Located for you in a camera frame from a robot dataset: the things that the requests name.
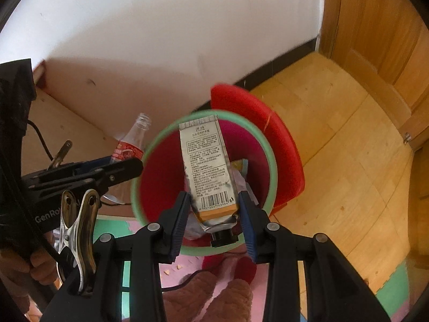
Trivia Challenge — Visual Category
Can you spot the silver spring clamp right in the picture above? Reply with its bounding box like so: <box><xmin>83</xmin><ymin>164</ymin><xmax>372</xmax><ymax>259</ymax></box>
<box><xmin>57</xmin><ymin>189</ymin><xmax>100</xmax><ymax>294</ymax></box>

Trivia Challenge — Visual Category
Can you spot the red bin green rim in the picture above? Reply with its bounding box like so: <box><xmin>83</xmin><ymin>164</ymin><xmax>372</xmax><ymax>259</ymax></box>
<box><xmin>131</xmin><ymin>110</ymin><xmax>278</xmax><ymax>257</ymax></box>

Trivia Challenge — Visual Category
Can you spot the red bin lid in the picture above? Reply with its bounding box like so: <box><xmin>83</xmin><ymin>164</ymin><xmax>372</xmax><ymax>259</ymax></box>
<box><xmin>211</xmin><ymin>84</ymin><xmax>305</xmax><ymax>214</ymax></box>

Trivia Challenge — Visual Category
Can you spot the left hand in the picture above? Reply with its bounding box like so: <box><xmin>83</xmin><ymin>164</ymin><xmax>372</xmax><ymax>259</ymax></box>
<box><xmin>1</xmin><ymin>247</ymin><xmax>57</xmax><ymax>297</ymax></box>

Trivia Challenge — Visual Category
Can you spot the clear plastic cola bottle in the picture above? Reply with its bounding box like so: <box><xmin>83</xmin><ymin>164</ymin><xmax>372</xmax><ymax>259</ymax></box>
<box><xmin>103</xmin><ymin>113</ymin><xmax>151</xmax><ymax>206</ymax></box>

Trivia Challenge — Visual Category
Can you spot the white tube with barcode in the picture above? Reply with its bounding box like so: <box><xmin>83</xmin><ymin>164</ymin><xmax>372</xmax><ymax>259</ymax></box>
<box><xmin>179</xmin><ymin>114</ymin><xmax>239</xmax><ymax>248</ymax></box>

